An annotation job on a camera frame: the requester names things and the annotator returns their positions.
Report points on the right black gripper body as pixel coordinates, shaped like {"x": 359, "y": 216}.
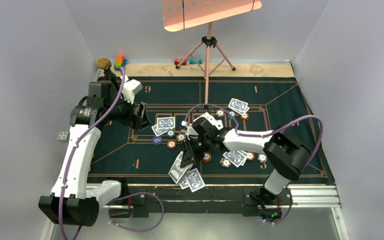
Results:
{"x": 202, "y": 142}

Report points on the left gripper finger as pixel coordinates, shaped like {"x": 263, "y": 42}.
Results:
{"x": 142, "y": 111}
{"x": 142, "y": 122}

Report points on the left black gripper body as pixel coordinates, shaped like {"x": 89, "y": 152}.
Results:
{"x": 122, "y": 112}

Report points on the face-up community card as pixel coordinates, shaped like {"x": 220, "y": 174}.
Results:
{"x": 213, "y": 120}

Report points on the blue playing card deck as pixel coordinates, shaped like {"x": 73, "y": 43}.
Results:
{"x": 177, "y": 172}

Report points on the orange poker chip stack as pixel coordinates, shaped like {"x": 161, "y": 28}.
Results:
{"x": 207, "y": 157}

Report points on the blue small blind button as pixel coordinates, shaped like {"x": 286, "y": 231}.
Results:
{"x": 157, "y": 140}

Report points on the green chip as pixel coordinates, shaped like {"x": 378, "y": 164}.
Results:
{"x": 170, "y": 133}
{"x": 232, "y": 115}

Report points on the pink poker chip stack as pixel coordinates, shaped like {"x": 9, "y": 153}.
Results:
{"x": 226, "y": 163}

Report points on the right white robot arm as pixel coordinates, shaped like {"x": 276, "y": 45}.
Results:
{"x": 285, "y": 151}

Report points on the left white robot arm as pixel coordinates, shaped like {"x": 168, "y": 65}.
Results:
{"x": 69, "y": 201}

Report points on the dark green poker mat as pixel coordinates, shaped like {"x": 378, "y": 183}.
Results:
{"x": 274, "y": 101}

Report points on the colourful toy block stack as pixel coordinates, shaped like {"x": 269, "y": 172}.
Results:
{"x": 120, "y": 62}

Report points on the gold round knob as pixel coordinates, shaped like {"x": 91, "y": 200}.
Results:
{"x": 103, "y": 63}

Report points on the red toy block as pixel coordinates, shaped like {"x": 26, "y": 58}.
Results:
{"x": 179, "y": 61}

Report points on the grey lego block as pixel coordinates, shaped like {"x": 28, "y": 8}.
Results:
{"x": 63, "y": 136}

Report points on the teal toy block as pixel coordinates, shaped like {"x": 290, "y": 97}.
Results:
{"x": 193, "y": 62}

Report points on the pink music stand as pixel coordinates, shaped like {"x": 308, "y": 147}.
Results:
{"x": 179, "y": 15}

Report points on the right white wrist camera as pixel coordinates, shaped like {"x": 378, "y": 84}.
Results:
{"x": 188, "y": 130}

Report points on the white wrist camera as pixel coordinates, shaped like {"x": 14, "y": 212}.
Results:
{"x": 131, "y": 87}
{"x": 188, "y": 130}

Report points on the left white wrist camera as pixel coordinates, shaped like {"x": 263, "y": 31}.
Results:
{"x": 131, "y": 87}

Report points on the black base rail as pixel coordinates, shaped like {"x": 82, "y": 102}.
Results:
{"x": 248, "y": 200}

